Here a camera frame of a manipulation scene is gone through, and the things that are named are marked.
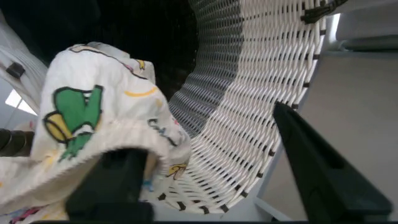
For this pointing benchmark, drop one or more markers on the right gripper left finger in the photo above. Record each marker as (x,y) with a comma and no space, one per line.
(109,186)

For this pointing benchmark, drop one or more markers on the cream printed shorts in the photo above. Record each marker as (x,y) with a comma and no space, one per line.
(109,77)

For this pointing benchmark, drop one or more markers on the white laundry basket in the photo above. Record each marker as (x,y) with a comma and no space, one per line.
(264,93)

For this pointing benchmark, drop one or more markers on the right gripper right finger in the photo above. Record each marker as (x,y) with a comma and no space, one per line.
(326,180)

